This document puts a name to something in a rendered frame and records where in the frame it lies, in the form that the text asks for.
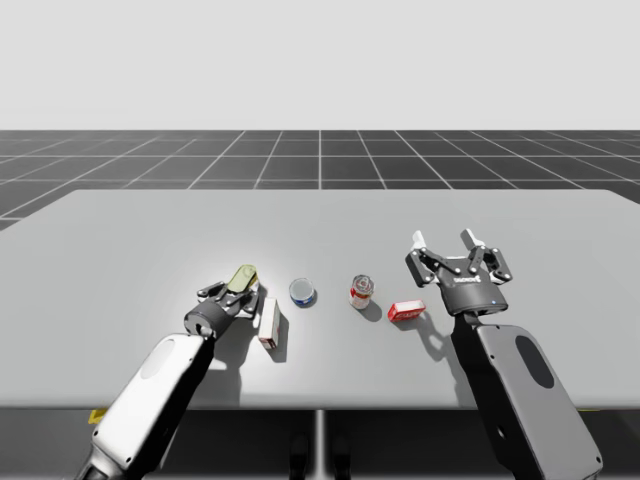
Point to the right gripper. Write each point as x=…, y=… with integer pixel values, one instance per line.
x=470, y=290

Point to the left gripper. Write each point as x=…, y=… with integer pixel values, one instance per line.
x=206, y=316

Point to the green and blue rectangular can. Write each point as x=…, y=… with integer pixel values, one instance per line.
x=242, y=278

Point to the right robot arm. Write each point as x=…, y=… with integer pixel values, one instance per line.
x=520, y=395

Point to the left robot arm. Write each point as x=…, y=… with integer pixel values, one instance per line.
x=150, y=395

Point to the blue flat can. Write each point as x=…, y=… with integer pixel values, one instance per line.
x=302, y=293

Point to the red and white can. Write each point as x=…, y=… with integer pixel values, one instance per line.
x=361, y=292

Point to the red and white carton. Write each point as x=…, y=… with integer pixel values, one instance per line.
x=270, y=322

